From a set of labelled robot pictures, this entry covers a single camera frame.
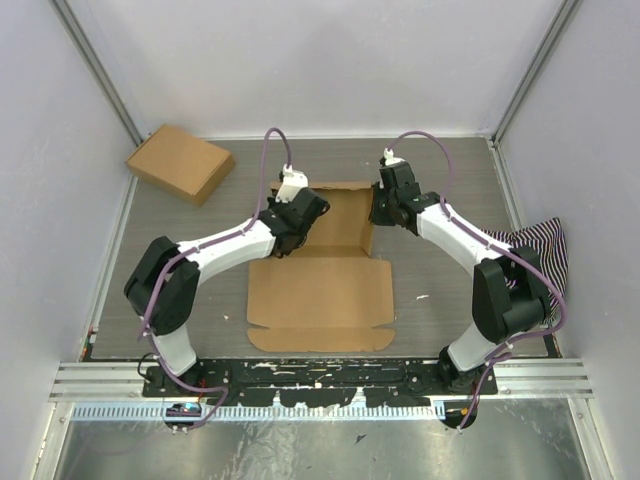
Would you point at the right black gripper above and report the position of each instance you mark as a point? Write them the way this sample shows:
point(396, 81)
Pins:
point(376, 218)

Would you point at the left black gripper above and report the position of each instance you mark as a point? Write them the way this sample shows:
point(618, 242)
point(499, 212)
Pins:
point(274, 206)

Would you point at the cardboard box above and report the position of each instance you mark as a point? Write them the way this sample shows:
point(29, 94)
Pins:
point(330, 295)
point(182, 164)

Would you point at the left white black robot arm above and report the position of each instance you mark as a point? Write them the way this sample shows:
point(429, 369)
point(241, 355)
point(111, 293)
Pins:
point(163, 286)

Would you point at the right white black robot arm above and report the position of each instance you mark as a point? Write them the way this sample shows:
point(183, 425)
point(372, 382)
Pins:
point(510, 292)

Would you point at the folded closed cardboard box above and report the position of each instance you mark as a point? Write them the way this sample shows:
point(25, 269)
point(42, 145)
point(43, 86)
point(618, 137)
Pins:
point(182, 164)

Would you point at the purple striped cloth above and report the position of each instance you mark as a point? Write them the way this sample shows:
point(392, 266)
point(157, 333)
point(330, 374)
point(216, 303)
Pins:
point(548, 240)

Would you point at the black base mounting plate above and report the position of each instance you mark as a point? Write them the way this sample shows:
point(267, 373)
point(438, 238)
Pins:
point(324, 382)

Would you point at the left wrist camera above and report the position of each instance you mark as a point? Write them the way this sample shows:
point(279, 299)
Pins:
point(292, 181)

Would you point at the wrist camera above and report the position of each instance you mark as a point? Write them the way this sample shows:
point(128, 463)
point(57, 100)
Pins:
point(292, 181)
point(394, 171)

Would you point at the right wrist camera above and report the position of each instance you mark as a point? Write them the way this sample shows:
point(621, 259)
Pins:
point(394, 171)

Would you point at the aluminium rail front beam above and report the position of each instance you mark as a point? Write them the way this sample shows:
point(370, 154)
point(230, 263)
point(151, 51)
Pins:
point(514, 378)

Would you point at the right aluminium frame post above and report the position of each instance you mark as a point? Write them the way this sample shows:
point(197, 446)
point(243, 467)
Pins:
point(559, 23)

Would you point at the aluminium frame post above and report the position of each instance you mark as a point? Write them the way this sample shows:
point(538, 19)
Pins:
point(83, 45)
point(559, 23)

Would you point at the perforated cable duct strip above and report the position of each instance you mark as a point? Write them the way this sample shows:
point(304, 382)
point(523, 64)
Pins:
point(159, 411)

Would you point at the left aluminium frame post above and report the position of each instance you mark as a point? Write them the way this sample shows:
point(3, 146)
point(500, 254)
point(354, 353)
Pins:
point(83, 45)

